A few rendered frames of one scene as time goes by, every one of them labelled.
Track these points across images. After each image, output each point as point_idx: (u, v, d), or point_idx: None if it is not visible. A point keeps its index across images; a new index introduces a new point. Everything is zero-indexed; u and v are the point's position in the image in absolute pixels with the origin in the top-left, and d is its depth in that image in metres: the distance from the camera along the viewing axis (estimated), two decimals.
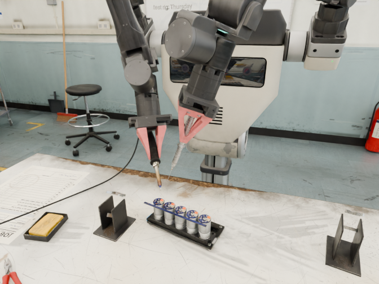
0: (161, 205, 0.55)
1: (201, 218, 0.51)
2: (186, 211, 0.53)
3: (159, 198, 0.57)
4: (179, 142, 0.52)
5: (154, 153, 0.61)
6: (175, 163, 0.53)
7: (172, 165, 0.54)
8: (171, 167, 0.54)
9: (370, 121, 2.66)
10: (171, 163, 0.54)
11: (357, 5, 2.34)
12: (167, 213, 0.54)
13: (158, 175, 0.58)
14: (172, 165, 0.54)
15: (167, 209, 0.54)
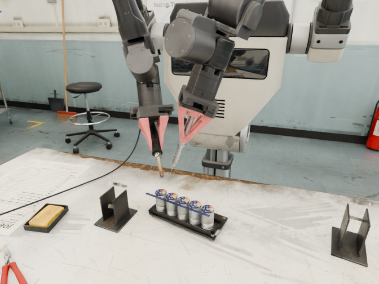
0: (162, 196, 0.55)
1: (205, 209, 0.50)
2: (189, 201, 0.53)
3: (161, 189, 0.56)
4: (179, 142, 0.52)
5: (155, 144, 0.60)
6: (175, 163, 0.53)
7: (172, 165, 0.54)
8: (172, 167, 0.54)
9: None
10: (171, 163, 0.54)
11: (358, 2, 2.33)
12: (170, 203, 0.53)
13: (161, 165, 0.57)
14: (172, 165, 0.54)
15: (170, 200, 0.53)
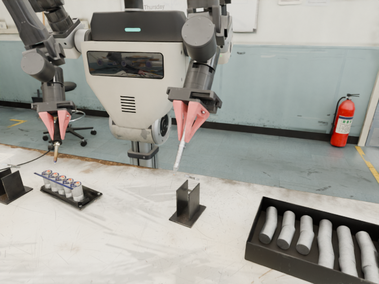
0: (47, 175, 0.66)
1: (73, 183, 0.62)
2: (65, 178, 0.64)
3: (49, 169, 0.68)
4: (180, 143, 0.51)
5: (56, 134, 0.70)
6: (179, 167, 0.51)
7: (173, 170, 0.51)
8: (175, 172, 0.50)
9: (335, 117, 2.77)
10: (173, 168, 0.50)
11: (317, 5, 2.45)
12: (51, 181, 0.65)
13: (56, 152, 0.67)
14: (176, 169, 0.50)
15: (50, 178, 0.65)
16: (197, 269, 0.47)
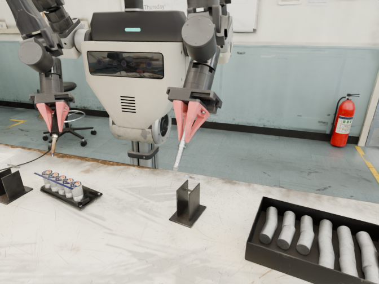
0: (47, 175, 0.66)
1: (73, 184, 0.62)
2: (65, 178, 0.64)
3: (49, 169, 0.68)
4: (180, 143, 0.51)
5: (54, 127, 0.69)
6: (179, 167, 0.51)
7: (173, 170, 0.51)
8: (175, 172, 0.50)
9: (335, 117, 2.77)
10: (173, 168, 0.50)
11: (317, 5, 2.45)
12: (51, 181, 0.65)
13: (53, 145, 0.66)
14: (176, 169, 0.50)
15: (50, 178, 0.65)
16: (197, 269, 0.47)
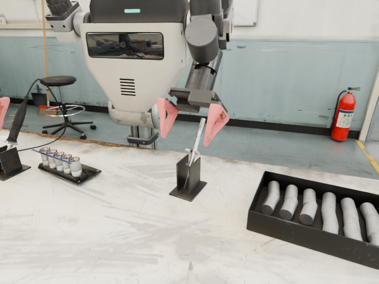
0: (44, 151, 0.65)
1: (71, 159, 0.61)
2: (63, 154, 0.63)
3: None
4: (194, 148, 0.59)
5: (9, 133, 0.66)
6: None
7: (187, 171, 0.58)
8: (189, 173, 0.58)
9: (336, 111, 2.76)
10: (188, 170, 0.58)
11: None
12: (48, 157, 0.64)
13: None
14: None
15: (48, 154, 0.64)
16: (198, 238, 0.46)
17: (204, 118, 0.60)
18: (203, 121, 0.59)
